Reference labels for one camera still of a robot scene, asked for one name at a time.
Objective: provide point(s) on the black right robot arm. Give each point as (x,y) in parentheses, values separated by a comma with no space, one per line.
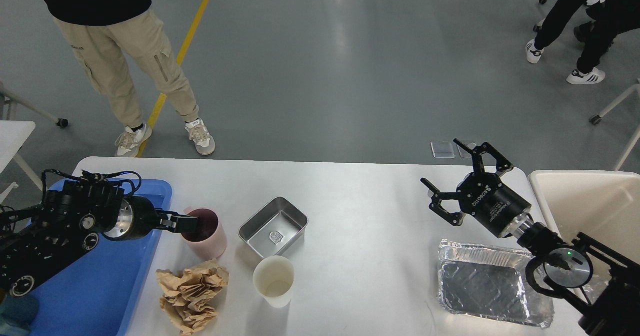
(557,267)

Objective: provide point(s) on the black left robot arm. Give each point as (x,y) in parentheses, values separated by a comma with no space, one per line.
(39,241)

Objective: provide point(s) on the person in black sweater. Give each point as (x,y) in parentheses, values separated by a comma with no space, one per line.
(101,33)

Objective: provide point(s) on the aluminium foil tray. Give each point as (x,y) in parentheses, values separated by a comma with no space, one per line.
(489,282)

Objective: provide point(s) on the blue plastic tray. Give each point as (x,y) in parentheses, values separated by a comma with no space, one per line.
(96,295)

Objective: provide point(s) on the stainless steel rectangular container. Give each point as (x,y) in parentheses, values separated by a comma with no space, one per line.
(274,228)

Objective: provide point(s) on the pink ribbed mug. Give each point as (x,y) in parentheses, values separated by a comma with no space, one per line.
(209,240)

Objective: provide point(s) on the white side table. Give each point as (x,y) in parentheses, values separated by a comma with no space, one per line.
(13,134)

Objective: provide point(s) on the crumpled brown paper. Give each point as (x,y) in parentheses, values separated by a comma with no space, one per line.
(187,295)

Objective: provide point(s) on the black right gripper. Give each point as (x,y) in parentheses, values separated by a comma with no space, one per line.
(495,203)

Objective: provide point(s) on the teal object at corner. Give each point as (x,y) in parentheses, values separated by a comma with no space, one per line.
(17,314)

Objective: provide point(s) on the beige plastic bin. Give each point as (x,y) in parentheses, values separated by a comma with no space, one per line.
(605,205)

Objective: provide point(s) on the white paper cup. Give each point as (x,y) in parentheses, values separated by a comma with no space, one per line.
(273,279)

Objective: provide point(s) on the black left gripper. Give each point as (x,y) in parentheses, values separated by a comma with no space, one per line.
(137,217)

